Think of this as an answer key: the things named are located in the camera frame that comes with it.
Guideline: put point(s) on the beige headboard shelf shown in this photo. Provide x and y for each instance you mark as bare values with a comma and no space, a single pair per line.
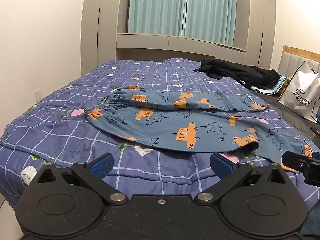
107,30

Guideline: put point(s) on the blue pants with orange cars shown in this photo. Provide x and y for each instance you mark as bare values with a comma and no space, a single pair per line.
212,120

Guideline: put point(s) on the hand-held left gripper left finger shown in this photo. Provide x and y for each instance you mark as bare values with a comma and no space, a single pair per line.
101,166

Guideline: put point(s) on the white wall socket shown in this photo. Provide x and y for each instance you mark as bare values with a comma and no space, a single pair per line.
38,94

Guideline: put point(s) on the teal curtain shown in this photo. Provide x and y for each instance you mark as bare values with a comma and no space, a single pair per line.
210,10
157,7

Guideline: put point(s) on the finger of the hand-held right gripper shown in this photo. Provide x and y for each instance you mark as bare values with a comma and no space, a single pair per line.
293,161

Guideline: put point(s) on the white shopping bag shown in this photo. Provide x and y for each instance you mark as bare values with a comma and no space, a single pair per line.
300,95

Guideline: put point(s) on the purple checked floral blanket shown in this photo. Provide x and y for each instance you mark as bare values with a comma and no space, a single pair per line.
75,135

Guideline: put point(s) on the black jacket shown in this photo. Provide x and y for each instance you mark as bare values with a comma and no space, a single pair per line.
240,72

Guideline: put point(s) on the yellow packet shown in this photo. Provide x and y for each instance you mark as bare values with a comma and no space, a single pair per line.
285,88

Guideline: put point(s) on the dark blue cloth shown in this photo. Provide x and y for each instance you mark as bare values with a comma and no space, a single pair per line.
312,225

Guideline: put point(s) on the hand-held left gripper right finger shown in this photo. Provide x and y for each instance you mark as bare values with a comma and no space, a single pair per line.
221,166

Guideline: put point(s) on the grey padded wooden headboard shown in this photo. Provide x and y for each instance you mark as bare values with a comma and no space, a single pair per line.
292,57

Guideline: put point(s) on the light blue folded cloth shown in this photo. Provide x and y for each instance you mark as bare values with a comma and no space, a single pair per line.
265,90

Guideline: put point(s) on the small black remote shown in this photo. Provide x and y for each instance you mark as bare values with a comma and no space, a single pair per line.
315,131

